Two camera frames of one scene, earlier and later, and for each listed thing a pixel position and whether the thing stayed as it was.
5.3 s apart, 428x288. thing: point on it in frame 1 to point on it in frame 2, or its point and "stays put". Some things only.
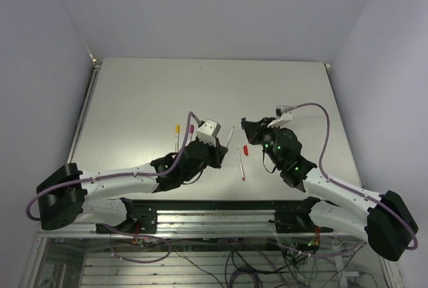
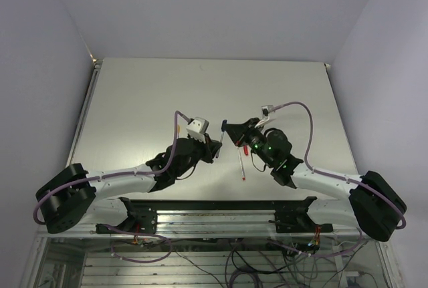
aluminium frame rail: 200,224 stays put
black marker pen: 230,137 to 222,135
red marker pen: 241,166 stays put
